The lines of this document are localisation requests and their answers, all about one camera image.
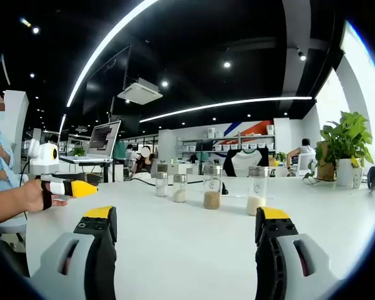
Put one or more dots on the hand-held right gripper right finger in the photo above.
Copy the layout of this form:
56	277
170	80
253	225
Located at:
281	228

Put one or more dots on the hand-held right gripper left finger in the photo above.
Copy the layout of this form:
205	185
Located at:
93	225

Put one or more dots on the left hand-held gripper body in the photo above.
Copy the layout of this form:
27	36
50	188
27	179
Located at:
42	159

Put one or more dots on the tall seasoning bottle white grains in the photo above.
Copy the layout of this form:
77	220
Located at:
255	204

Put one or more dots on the tall seasoning bottle brown grains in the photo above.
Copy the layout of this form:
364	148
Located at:
212	200

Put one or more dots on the small seasoning bottle white grains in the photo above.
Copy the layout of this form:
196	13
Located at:
161	189

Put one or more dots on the small seasoning bottle cream grains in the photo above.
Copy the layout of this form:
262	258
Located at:
179	195

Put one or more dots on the person's left hand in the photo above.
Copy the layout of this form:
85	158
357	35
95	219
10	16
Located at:
32	197

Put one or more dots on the small green plant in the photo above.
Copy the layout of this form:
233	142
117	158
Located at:
78	151
281	156

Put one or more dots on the silver laptop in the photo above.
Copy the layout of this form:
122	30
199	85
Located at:
101	140

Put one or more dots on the green board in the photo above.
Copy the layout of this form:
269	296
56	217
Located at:
121	153

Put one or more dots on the brown paper bag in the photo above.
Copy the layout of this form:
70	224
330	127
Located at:
326	168

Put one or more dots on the chair with black-white shirt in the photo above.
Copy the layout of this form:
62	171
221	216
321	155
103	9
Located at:
245	162

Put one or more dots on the white cup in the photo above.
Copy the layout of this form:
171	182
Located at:
357	179

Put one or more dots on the grey shelf with white boxes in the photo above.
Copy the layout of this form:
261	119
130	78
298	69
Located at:
253	137

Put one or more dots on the black hanging monitor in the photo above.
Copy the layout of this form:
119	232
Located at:
106	81

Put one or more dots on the white ceiling air conditioner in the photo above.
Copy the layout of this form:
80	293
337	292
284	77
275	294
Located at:
139	93

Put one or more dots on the potted green plant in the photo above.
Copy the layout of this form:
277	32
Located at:
347	137

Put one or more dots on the long ceiling light strip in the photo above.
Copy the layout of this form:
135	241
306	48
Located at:
93	55
225	103

